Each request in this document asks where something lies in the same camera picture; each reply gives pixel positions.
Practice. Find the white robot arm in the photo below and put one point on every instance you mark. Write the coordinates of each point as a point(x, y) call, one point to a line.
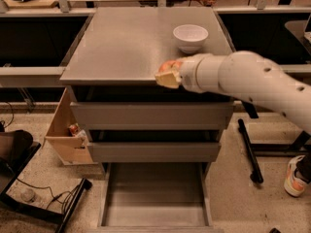
point(243, 75)

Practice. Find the grey open bottom drawer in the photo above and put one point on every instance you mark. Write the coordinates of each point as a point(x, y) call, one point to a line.
point(155, 198)

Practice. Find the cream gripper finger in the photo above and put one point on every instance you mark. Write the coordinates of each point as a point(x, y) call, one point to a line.
point(169, 79)

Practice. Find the clear plastic bottle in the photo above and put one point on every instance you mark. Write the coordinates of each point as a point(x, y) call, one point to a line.
point(28, 195)

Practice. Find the red apple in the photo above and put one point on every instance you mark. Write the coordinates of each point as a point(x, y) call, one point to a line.
point(167, 65)

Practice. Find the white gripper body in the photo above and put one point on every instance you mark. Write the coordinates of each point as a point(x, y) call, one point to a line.
point(189, 72)

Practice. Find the cardboard box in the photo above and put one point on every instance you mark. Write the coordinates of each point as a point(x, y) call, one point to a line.
point(72, 150)

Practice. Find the grey top drawer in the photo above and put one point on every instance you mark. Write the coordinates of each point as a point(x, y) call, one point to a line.
point(152, 116)

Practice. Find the grey middle drawer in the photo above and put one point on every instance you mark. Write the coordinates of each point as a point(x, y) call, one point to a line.
point(154, 152)

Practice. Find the black table leg frame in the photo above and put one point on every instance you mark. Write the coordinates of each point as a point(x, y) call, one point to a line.
point(300, 146)

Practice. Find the grey drawer cabinet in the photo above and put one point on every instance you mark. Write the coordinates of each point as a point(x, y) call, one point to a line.
point(118, 56)

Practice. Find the red snack packet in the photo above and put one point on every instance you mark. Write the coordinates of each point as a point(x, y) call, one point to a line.
point(74, 129)

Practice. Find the white ceramic bowl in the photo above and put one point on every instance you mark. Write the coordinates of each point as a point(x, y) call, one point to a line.
point(190, 38)

